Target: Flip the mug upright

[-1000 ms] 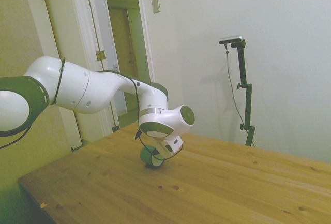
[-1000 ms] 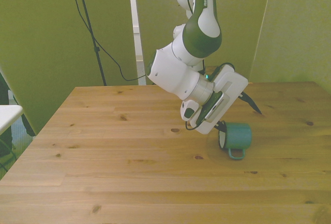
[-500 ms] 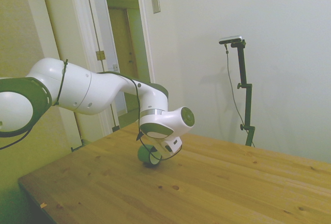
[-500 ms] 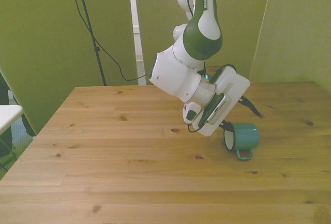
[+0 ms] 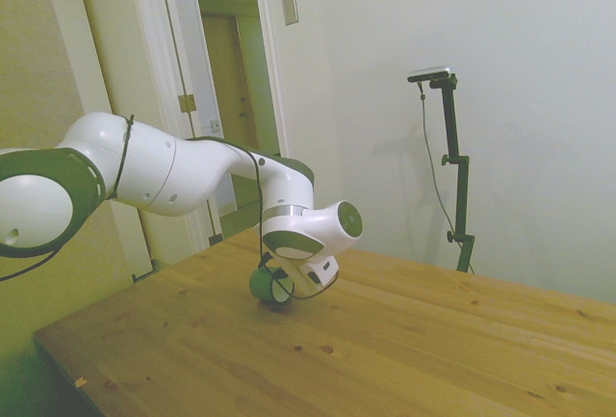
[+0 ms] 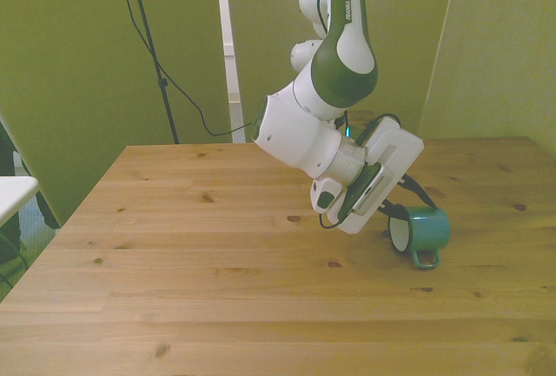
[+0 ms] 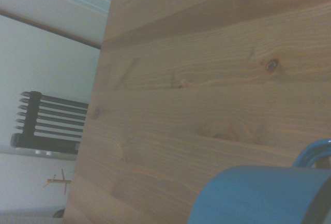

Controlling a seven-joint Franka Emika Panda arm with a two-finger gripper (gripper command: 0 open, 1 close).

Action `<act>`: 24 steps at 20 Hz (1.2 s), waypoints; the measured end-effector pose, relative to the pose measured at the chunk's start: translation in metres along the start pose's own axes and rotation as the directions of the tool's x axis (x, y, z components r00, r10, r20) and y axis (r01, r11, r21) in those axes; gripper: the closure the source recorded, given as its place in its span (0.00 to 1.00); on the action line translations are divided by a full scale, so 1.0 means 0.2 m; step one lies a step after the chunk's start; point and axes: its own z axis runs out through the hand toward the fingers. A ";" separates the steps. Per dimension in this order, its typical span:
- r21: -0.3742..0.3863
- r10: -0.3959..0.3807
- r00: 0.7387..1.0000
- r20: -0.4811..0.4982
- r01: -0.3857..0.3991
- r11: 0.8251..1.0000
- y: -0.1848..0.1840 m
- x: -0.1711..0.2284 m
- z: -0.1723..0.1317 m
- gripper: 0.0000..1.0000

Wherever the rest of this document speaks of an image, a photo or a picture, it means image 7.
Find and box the blue enamel mug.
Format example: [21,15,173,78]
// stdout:
[186,138,331,224]

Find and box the black slatted rack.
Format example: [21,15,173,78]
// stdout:
[10,91,89,155]

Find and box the small wooden stick frame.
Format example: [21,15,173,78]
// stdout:
[42,168,72,196]

